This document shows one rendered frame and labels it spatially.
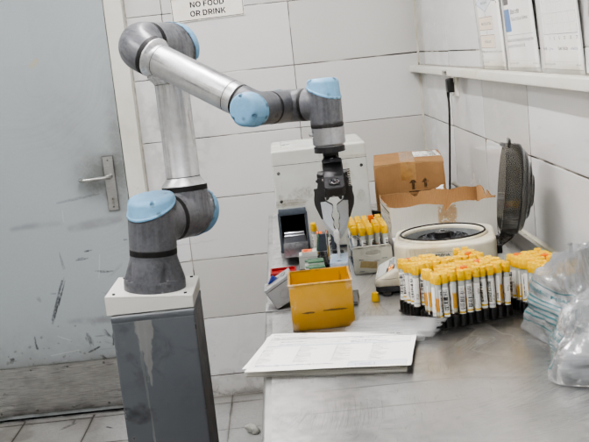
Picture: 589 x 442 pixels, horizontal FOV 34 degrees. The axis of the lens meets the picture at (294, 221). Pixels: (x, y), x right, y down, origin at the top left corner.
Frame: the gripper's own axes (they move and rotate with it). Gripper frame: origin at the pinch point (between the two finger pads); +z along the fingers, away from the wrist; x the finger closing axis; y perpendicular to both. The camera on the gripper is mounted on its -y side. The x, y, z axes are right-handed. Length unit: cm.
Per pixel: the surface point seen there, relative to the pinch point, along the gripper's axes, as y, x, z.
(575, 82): -30, -49, -31
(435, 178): 97, -29, 3
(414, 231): 13.0, -17.9, 3.8
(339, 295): -24.7, -0.2, 8.2
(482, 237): -0.7, -32.6, 3.7
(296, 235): 45.4, 13.3, 8.2
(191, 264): 184, 71, 43
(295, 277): -12.7, 9.5, 6.5
